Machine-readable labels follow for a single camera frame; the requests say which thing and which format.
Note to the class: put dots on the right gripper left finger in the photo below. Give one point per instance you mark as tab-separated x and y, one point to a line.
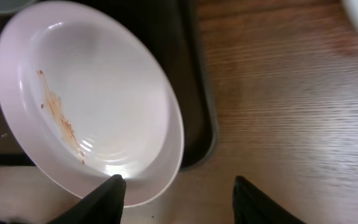
104	205

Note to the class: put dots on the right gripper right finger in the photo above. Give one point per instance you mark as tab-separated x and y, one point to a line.
252	206

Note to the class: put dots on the pale blue plate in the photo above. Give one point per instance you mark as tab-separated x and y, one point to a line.
13	6

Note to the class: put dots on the brown serving tray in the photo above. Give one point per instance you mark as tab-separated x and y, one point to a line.
169	29

